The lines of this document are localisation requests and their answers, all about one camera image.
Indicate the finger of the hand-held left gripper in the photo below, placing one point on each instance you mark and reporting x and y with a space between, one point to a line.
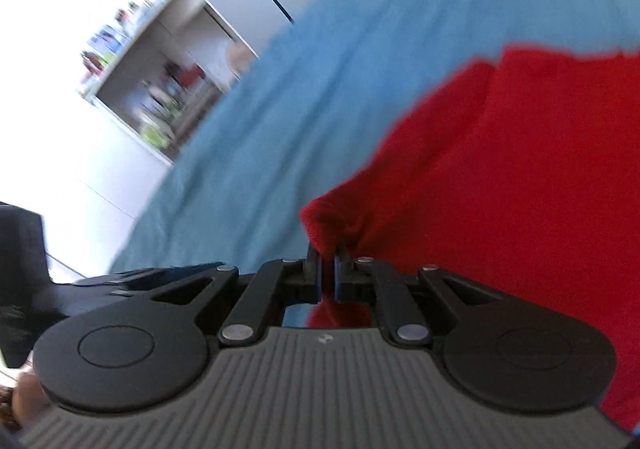
150 275

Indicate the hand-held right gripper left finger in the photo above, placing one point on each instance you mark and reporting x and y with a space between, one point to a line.
315 279

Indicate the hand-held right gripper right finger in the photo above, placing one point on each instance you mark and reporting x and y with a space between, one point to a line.
339 279

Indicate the red long-sleeved sweater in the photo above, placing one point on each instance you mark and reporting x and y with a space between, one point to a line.
500 179

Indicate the person's left hand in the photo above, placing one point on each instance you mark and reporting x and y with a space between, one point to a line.
27 399

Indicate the green packet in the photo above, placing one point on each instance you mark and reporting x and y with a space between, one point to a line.
155 134

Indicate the bed with blue sheet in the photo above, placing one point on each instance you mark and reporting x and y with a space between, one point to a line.
325 104

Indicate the red box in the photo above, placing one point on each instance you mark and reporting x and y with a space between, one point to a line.
192 76

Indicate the white shelf unit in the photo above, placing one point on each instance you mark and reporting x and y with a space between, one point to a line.
200 4

